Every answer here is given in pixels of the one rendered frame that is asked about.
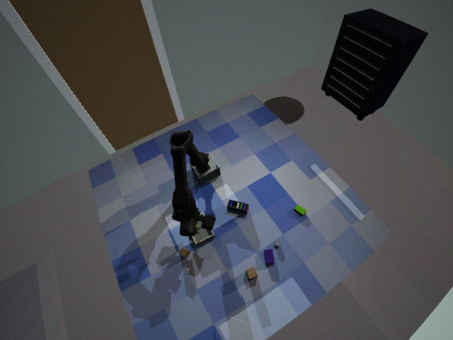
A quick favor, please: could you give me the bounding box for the tan block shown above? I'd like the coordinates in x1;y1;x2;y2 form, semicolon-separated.
246;267;258;280

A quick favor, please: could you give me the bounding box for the small brown block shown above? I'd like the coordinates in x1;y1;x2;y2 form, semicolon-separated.
178;246;190;258

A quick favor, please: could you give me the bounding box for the small green block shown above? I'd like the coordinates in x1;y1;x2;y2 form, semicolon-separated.
294;205;306;215

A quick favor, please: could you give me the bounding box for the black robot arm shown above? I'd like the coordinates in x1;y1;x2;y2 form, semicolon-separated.
169;130;210;237

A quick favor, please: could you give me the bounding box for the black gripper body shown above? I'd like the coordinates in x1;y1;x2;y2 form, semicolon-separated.
172;208;216;230

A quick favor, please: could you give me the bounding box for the purple rectangular block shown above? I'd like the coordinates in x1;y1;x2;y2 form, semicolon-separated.
264;249;274;264

